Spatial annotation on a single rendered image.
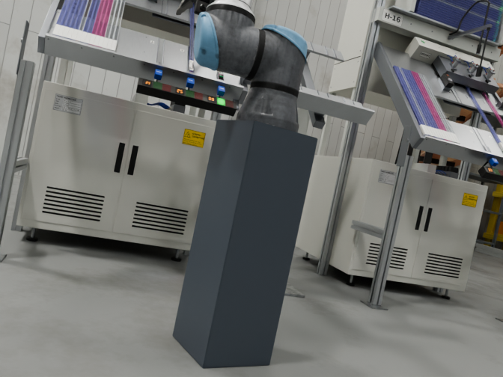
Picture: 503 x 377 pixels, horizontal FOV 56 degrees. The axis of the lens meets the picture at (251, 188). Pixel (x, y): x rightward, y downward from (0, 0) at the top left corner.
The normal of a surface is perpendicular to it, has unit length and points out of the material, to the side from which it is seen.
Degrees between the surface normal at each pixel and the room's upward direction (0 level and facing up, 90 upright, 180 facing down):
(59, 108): 90
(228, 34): 84
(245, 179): 90
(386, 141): 90
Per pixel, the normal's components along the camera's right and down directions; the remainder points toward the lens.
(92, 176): 0.30, 0.10
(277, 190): 0.51, 0.14
